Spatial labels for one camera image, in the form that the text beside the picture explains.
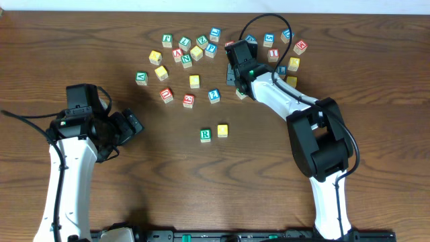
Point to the blue S letter block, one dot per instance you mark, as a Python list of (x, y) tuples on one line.
[(268, 40)]

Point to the blue L letter block top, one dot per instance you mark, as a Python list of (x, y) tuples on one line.
[(215, 34)]

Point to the green R letter block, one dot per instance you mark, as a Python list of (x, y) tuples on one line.
[(205, 135)]

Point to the blue question mark block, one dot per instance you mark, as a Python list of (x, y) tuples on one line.
[(214, 96)]

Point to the blue l letter block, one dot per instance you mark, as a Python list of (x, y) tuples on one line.
[(215, 34), (281, 70)]

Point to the green N letter block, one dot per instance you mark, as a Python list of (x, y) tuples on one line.
[(186, 61)]

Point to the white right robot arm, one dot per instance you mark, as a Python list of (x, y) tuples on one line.
[(320, 142)]

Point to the blue P letter block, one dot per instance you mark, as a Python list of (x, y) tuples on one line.
[(211, 50)]

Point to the red U letter block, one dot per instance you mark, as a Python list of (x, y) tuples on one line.
[(166, 95)]

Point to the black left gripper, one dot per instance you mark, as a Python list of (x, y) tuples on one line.
[(131, 122)]

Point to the red A letter block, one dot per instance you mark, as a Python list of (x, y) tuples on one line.
[(177, 54)]

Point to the blue D letter block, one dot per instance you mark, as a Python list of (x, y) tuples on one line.
[(250, 38)]

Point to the green 4 number block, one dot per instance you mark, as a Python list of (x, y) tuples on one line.
[(240, 94)]

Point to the green V letter block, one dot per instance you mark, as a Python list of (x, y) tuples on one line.
[(141, 78)]

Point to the blue Q letter block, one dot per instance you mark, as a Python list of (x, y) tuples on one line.
[(287, 36)]

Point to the green Z letter block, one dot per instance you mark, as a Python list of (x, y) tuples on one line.
[(202, 41)]

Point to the red C letter block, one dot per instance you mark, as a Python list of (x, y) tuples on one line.
[(228, 43)]

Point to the yellow K letter block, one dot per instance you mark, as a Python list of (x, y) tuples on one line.
[(293, 64)]

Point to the red M letter block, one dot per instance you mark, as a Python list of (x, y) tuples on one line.
[(300, 47)]

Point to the red E letter block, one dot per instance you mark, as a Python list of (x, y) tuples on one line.
[(188, 101)]

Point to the red I letter block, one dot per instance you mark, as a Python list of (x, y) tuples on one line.
[(273, 55)]

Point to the green L letter block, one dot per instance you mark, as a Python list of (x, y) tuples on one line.
[(185, 43)]

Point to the green P letter block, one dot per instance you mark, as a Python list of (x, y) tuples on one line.
[(167, 40)]

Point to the blue L letter block right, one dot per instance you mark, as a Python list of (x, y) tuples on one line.
[(281, 70)]

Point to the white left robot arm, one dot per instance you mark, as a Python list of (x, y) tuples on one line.
[(79, 137)]

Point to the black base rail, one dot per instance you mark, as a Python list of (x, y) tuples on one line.
[(246, 236)]

